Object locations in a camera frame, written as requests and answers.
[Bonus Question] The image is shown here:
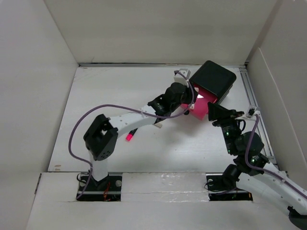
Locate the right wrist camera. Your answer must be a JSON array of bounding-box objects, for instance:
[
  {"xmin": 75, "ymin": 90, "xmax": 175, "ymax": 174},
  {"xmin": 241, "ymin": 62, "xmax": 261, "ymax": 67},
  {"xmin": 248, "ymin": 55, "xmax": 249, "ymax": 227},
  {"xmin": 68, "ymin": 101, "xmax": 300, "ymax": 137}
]
[{"xmin": 245, "ymin": 105, "xmax": 260, "ymax": 118}]

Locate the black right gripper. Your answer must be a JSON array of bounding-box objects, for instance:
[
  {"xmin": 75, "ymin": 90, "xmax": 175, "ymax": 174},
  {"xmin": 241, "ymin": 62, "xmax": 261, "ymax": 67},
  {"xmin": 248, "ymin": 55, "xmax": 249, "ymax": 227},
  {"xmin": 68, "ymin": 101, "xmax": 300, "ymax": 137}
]
[{"xmin": 206, "ymin": 101, "xmax": 243, "ymax": 154}]

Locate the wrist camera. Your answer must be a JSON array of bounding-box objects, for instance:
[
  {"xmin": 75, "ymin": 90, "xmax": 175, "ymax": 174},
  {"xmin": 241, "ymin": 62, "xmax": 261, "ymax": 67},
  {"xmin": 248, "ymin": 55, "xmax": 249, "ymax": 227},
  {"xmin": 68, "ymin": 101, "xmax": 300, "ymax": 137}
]
[
  {"xmin": 245, "ymin": 105, "xmax": 260, "ymax": 118},
  {"xmin": 174, "ymin": 69, "xmax": 190, "ymax": 84}
]

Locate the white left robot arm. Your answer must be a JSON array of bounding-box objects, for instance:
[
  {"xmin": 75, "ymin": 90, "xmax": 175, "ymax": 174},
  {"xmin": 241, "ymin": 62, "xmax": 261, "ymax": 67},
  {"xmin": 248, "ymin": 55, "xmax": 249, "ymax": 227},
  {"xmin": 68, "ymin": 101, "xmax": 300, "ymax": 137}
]
[{"xmin": 83, "ymin": 82, "xmax": 198, "ymax": 190}]

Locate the pink top drawer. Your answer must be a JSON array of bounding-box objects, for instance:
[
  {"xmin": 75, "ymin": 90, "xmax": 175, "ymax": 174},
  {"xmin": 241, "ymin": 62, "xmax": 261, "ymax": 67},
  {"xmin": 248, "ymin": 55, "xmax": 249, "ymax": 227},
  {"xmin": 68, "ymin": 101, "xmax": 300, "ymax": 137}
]
[{"xmin": 189, "ymin": 84, "xmax": 217, "ymax": 120}]

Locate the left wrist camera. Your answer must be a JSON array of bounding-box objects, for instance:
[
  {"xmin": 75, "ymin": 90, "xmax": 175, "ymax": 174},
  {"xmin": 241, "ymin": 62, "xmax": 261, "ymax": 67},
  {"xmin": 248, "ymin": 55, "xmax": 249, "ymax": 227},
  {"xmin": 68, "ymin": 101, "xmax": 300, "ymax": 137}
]
[{"xmin": 174, "ymin": 69, "xmax": 190, "ymax": 84}]

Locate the black pink-capped marker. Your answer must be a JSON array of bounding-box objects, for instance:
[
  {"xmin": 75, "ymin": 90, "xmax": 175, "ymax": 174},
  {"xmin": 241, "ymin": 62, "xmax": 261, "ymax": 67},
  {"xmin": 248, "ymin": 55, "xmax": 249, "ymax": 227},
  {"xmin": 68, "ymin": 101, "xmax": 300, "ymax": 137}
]
[{"xmin": 126, "ymin": 129, "xmax": 138, "ymax": 142}]

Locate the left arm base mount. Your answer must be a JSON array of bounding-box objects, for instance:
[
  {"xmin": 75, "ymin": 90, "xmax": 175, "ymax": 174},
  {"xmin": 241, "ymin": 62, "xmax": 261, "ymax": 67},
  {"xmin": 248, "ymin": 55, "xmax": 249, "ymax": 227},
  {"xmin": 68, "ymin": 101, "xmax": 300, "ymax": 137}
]
[{"xmin": 76, "ymin": 172, "xmax": 122, "ymax": 202}]

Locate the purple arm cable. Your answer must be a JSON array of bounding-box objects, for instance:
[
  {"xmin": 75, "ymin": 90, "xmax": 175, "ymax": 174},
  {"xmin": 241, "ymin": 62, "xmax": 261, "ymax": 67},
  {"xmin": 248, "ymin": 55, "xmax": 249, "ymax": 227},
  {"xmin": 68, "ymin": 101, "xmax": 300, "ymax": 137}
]
[
  {"xmin": 69, "ymin": 70, "xmax": 196, "ymax": 199},
  {"xmin": 244, "ymin": 112, "xmax": 307, "ymax": 192}
]

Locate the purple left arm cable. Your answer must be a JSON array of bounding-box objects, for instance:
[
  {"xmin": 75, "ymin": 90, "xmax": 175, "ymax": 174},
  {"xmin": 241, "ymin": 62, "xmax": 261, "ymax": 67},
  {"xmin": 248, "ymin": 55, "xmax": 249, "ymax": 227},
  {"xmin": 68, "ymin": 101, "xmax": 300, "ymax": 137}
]
[{"xmin": 69, "ymin": 70, "xmax": 196, "ymax": 199}]

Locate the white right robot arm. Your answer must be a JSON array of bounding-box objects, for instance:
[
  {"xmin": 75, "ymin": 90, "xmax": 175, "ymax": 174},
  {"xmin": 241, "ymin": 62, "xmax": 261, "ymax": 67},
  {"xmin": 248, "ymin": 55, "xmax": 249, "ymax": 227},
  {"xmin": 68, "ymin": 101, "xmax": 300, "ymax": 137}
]
[{"xmin": 204, "ymin": 102, "xmax": 307, "ymax": 230}]

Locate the aluminium rail right side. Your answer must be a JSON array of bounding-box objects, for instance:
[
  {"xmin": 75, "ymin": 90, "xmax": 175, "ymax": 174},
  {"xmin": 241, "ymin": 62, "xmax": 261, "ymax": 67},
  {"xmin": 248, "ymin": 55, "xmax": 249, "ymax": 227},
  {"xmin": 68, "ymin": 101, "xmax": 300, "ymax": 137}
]
[{"xmin": 239, "ymin": 67, "xmax": 277, "ymax": 165}]

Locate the black mini drawer cabinet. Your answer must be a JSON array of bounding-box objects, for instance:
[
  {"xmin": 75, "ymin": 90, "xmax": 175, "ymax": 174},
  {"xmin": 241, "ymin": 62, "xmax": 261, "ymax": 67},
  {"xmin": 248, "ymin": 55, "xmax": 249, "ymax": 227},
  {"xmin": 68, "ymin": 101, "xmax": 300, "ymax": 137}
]
[{"xmin": 190, "ymin": 60, "xmax": 236, "ymax": 104}]

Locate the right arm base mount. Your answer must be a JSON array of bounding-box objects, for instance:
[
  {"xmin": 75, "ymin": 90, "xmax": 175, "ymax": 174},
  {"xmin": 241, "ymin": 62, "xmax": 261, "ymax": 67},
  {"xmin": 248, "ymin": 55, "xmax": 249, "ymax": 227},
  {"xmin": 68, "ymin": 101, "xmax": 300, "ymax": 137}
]
[{"xmin": 204, "ymin": 173, "xmax": 253, "ymax": 201}]

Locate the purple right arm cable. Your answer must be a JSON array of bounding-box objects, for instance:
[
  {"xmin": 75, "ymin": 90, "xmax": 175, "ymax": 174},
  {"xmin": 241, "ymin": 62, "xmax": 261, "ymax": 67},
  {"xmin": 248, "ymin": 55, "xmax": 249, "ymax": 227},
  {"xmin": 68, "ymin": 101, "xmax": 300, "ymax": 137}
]
[{"xmin": 244, "ymin": 112, "xmax": 307, "ymax": 192}]

